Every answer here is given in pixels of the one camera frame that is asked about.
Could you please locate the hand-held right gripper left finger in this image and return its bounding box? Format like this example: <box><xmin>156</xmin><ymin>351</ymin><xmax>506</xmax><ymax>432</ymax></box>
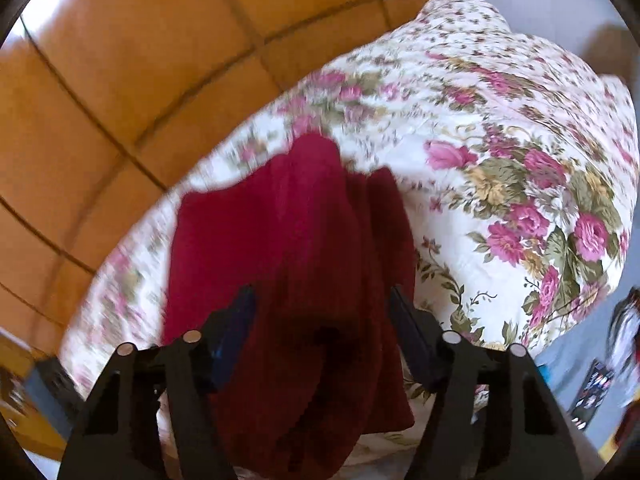
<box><xmin>57</xmin><ymin>285</ymin><xmax>258</xmax><ymax>480</ymax></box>

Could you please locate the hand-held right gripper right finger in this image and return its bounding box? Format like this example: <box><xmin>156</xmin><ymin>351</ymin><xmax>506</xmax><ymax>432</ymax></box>
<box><xmin>389</xmin><ymin>285</ymin><xmax>583</xmax><ymax>480</ymax></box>

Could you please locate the dark red embroidered sweater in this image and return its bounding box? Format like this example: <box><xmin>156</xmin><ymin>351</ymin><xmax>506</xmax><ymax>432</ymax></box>
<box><xmin>162</xmin><ymin>132</ymin><xmax>418</xmax><ymax>480</ymax></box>

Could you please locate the dark box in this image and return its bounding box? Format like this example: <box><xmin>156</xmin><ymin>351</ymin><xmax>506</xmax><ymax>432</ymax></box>
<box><xmin>34</xmin><ymin>355</ymin><xmax>85</xmax><ymax>413</ymax></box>

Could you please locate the dark printed flat item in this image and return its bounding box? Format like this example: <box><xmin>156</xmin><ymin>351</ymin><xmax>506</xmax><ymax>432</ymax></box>
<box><xmin>569</xmin><ymin>359</ymin><xmax>617</xmax><ymax>431</ymax></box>

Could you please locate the dark and white blurred object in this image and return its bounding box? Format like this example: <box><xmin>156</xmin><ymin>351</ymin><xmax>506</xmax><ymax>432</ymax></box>
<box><xmin>606</xmin><ymin>287</ymin><xmax>640</xmax><ymax>411</ymax></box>

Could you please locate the wooden panelled wardrobe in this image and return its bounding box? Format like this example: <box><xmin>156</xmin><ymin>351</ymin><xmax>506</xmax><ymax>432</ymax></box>
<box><xmin>0</xmin><ymin>0</ymin><xmax>448</xmax><ymax>356</ymax></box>

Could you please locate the tan object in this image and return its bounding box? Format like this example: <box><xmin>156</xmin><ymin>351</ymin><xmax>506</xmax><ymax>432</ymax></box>
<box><xmin>581</xmin><ymin>24</ymin><xmax>637</xmax><ymax>81</ymax></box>

